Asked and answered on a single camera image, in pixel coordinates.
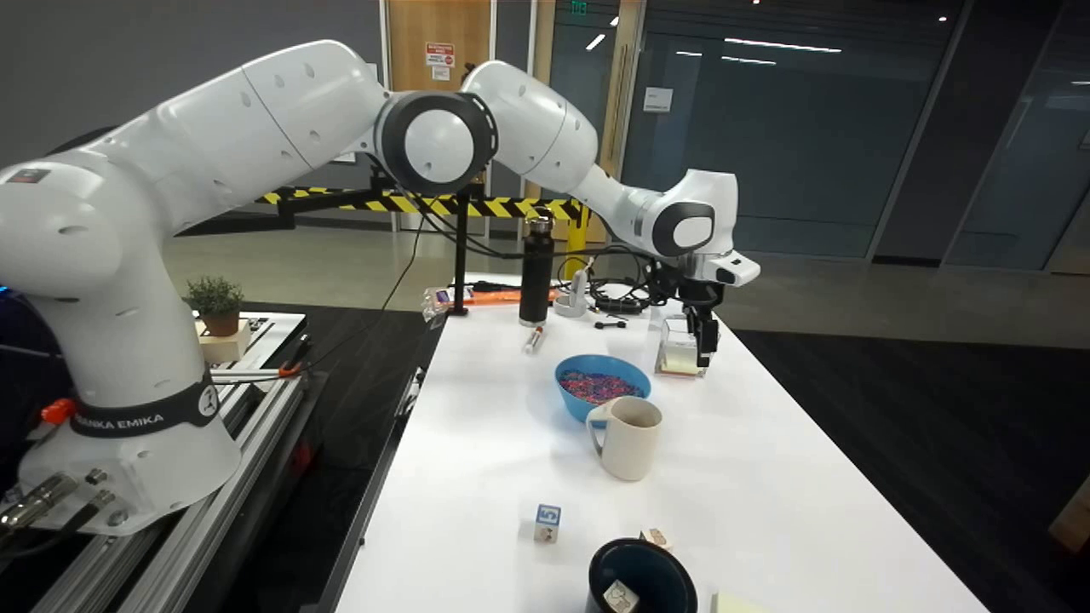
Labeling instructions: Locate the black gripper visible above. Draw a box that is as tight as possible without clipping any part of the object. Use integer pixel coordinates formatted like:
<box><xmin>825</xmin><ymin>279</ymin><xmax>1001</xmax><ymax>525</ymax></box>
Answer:
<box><xmin>678</xmin><ymin>275</ymin><xmax>726</xmax><ymax>376</ymax></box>

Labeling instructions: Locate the clear sticky note box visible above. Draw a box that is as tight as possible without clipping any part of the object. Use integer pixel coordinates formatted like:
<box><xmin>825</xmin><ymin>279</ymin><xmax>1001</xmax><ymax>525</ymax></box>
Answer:
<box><xmin>656</xmin><ymin>326</ymin><xmax>704</xmax><ymax>381</ymax></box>

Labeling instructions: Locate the red white door sign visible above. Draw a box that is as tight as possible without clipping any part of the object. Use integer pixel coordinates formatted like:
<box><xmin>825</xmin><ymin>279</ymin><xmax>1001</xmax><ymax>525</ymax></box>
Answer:
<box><xmin>423</xmin><ymin>42</ymin><xmax>460</xmax><ymax>87</ymax></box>

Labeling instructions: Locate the wooden door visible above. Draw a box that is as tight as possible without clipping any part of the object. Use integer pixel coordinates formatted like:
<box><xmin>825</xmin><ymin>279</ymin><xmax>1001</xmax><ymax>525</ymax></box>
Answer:
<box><xmin>383</xmin><ymin>0</ymin><xmax>498</xmax><ymax>96</ymax></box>

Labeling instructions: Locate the black round device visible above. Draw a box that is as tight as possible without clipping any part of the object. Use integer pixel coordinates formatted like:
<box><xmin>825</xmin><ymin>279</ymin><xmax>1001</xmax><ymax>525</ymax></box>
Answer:
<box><xmin>591</xmin><ymin>279</ymin><xmax>656</xmax><ymax>322</ymax></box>

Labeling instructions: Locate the blue bowl with beads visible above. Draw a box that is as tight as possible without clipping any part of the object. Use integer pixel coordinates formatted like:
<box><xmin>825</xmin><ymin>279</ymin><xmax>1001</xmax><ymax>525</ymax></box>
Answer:
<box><xmin>551</xmin><ymin>350</ymin><xmax>657</xmax><ymax>427</ymax></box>

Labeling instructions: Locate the white ceramic mug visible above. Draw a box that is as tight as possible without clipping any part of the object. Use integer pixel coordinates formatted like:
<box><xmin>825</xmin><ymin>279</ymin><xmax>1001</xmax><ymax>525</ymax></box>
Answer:
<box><xmin>583</xmin><ymin>391</ymin><xmax>667</xmax><ymax>487</ymax></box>

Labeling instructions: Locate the clear small bottle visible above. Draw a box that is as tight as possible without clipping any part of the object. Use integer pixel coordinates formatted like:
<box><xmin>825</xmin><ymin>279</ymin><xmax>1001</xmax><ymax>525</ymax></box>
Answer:
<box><xmin>559</xmin><ymin>262</ymin><xmax>595</xmax><ymax>322</ymax></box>

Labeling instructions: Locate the black water bottle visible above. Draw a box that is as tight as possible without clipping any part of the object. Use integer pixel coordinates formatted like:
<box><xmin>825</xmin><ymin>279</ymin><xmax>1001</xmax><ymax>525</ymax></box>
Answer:
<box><xmin>519</xmin><ymin>216</ymin><xmax>559</xmax><ymax>326</ymax></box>

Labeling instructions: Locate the small white blue cube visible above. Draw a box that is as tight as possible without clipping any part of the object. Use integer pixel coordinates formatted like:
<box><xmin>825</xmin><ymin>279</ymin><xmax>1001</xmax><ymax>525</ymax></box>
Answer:
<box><xmin>533</xmin><ymin>500</ymin><xmax>565</xmax><ymax>547</ymax></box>

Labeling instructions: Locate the yellow black striped barrier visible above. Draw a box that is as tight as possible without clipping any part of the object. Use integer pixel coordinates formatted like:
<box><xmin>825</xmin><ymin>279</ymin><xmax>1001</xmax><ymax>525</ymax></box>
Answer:
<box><xmin>255</xmin><ymin>186</ymin><xmax>595</xmax><ymax>230</ymax></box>

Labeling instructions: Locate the black stand pole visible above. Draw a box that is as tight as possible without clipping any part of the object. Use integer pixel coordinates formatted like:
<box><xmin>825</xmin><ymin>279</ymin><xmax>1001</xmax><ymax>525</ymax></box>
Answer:
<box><xmin>443</xmin><ymin>186</ymin><xmax>476</xmax><ymax>325</ymax></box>

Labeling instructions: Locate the yellow sticky note pad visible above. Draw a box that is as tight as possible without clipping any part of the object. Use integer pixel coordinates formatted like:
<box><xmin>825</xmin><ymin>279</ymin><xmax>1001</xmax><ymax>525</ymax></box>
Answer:
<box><xmin>708</xmin><ymin>591</ymin><xmax>777</xmax><ymax>613</ymax></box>

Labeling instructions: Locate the small potted green plant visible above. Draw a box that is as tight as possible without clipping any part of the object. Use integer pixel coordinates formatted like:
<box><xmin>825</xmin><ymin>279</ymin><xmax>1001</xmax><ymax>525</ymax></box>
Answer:
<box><xmin>181</xmin><ymin>274</ymin><xmax>250</xmax><ymax>342</ymax></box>

